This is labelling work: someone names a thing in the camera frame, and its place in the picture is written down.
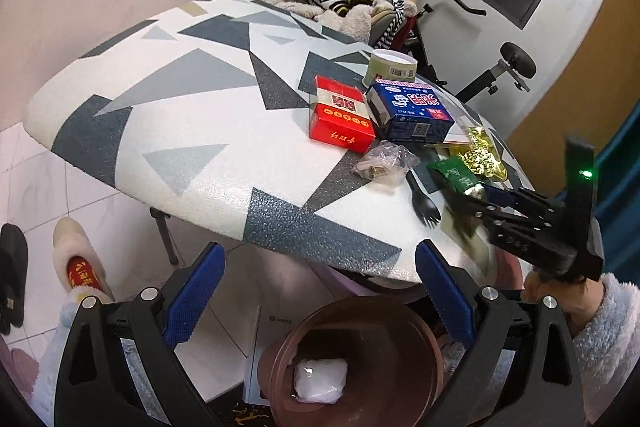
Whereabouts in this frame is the flat white packet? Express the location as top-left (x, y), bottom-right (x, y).
top-left (440, 127), bottom-right (473, 146)

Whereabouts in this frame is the black slipper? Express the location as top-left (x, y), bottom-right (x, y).
top-left (0, 223), bottom-right (30, 335)

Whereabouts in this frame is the blue cardboard box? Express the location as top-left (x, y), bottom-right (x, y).
top-left (365, 78), bottom-right (456, 145)

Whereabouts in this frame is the red cloth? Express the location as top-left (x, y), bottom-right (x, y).
top-left (395, 14), bottom-right (418, 52)

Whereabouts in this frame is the white plastic bag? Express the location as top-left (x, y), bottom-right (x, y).
top-left (292, 357), bottom-right (349, 405)

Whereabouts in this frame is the black folding table frame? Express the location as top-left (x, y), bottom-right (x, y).
top-left (150, 207), bottom-right (180, 267)

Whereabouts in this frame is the black exercise bike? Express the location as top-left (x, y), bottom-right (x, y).
top-left (405, 0), bottom-right (538, 105)

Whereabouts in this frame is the person's right forearm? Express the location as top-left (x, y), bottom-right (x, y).
top-left (570, 272), bottom-right (640, 410)

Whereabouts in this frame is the person's right hand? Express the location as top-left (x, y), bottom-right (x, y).
top-left (522, 274), bottom-right (601, 335)

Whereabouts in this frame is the beige fluffy slipper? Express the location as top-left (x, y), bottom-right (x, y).
top-left (51, 217), bottom-right (115, 303)

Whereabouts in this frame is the person's left leg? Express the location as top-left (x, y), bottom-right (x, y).
top-left (32, 294), bottom-right (151, 427)

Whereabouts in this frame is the gold foil packet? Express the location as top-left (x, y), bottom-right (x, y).
top-left (450, 124), bottom-right (511, 180)

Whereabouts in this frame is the brown trash bin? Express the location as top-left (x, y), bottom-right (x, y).
top-left (257, 294), bottom-right (446, 427)

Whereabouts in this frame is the clear plastic bag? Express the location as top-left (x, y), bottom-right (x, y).
top-left (350, 139), bottom-right (421, 188)

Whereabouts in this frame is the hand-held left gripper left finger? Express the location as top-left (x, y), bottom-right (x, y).
top-left (54, 241), bottom-right (227, 427)

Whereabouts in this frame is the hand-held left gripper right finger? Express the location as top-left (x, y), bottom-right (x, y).
top-left (415, 239), bottom-right (586, 427)

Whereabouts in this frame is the dark teal cloth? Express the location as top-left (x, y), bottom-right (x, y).
top-left (595, 117), bottom-right (640, 288)

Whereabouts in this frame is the wooden door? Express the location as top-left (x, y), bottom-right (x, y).
top-left (502, 0), bottom-right (640, 168)

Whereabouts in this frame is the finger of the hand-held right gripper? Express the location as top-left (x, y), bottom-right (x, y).
top-left (440, 187), bottom-right (501, 238)
top-left (481, 183), bottom-right (531, 210)

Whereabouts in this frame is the white cardboard box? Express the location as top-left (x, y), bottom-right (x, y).
top-left (241, 306), bottom-right (311, 408)

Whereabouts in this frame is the green foil packet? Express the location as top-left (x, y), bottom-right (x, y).
top-left (426, 156), bottom-right (486, 198)

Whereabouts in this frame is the red cardboard box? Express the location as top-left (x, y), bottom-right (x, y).
top-left (308, 75), bottom-right (377, 154)

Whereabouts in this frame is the green paper cup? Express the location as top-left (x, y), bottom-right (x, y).
top-left (361, 49), bottom-right (418, 88)

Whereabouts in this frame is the black plastic spork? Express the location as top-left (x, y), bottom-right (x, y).
top-left (405, 169), bottom-right (442, 228)

